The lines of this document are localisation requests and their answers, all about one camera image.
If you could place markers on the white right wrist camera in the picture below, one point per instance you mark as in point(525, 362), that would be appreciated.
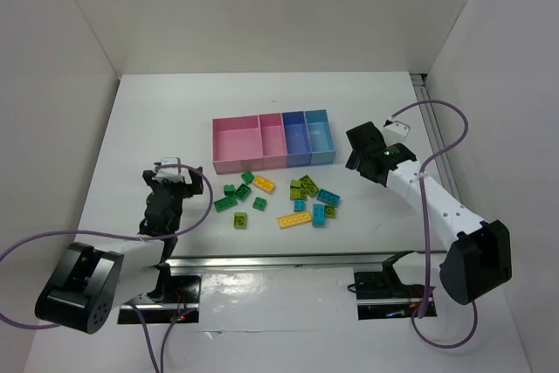
point(395, 132)

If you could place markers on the dark green long lego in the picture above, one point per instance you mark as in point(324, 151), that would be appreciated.
point(225, 203)

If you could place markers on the dark green square lego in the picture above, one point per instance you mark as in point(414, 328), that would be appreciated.
point(247, 177)

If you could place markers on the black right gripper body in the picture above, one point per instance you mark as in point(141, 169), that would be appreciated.
point(361, 146)

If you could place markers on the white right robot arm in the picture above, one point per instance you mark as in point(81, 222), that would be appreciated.
point(478, 253)

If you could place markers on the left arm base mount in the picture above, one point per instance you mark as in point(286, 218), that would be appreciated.
point(179, 303)

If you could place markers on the aluminium front rail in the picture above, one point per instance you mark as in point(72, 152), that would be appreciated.
point(261, 262)

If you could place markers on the light blue bin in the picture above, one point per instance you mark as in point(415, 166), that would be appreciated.
point(320, 136)

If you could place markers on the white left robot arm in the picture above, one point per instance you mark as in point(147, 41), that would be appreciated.
point(90, 280)

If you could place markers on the small pink bin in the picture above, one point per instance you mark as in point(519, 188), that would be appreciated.
point(273, 141)

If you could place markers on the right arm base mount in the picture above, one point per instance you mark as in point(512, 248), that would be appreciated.
point(382, 295)

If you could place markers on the small dark green lego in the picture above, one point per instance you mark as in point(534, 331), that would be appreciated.
point(229, 189)

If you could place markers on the lime stacked lego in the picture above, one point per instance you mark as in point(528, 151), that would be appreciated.
point(296, 190)

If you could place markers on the dark green upturned lego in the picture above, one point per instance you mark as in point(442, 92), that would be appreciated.
point(242, 192)

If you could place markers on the large pink bin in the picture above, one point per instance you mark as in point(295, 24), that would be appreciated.
point(237, 144)

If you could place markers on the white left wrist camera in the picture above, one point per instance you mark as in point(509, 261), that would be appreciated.
point(168, 169)

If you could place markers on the small cyan lego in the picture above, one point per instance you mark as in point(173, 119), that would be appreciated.
point(299, 205)

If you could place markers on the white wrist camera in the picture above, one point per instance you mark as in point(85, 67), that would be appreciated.
point(168, 169)
point(395, 132)

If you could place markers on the dark blue bin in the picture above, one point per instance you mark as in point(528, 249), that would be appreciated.
point(297, 139)

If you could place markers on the lime long lego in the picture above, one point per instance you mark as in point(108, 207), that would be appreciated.
point(309, 186)

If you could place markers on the aluminium rail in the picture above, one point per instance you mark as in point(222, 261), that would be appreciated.
point(261, 262)
point(442, 163)

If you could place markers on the dark green lego right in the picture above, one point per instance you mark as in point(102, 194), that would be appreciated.
point(259, 204)

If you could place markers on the aluminium right rail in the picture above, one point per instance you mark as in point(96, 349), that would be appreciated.
point(442, 163)

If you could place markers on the yellow long lego plate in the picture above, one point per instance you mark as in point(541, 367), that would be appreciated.
point(294, 219)

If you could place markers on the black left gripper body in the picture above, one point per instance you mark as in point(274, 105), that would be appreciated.
point(172, 185)

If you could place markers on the yellow short lego brick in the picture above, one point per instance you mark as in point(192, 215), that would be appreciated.
point(263, 184)

